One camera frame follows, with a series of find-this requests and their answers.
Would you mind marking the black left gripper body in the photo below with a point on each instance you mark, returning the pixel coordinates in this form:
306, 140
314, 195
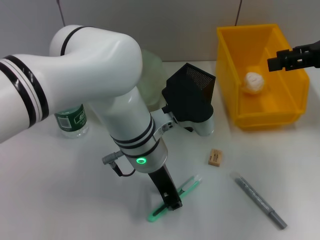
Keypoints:
163, 182

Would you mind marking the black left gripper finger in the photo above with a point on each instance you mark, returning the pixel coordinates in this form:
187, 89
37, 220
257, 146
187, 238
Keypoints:
175, 205

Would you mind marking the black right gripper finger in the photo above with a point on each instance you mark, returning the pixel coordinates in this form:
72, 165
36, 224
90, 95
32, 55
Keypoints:
276, 63

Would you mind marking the green utility knife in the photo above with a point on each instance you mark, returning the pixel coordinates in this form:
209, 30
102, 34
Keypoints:
190, 183

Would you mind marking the white paper ball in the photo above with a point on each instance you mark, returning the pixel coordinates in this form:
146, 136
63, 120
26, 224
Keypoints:
253, 82

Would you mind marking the beige eraser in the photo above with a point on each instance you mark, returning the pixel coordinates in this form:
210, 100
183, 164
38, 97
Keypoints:
215, 157

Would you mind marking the grey pen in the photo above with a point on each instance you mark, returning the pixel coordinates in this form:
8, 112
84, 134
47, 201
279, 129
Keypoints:
260, 198

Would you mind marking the clear water bottle green label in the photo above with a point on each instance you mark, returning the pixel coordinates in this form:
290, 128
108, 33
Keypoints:
72, 122

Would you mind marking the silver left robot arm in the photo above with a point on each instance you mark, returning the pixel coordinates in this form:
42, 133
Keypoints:
112, 75

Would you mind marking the black mesh pen holder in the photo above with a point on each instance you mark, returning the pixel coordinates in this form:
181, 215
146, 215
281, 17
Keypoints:
200, 75

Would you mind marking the pale green wavy fruit bowl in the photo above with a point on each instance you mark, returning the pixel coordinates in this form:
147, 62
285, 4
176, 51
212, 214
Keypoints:
152, 75

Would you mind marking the yellow plastic bin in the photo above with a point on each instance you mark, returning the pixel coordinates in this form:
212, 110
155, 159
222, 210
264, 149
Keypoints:
275, 110

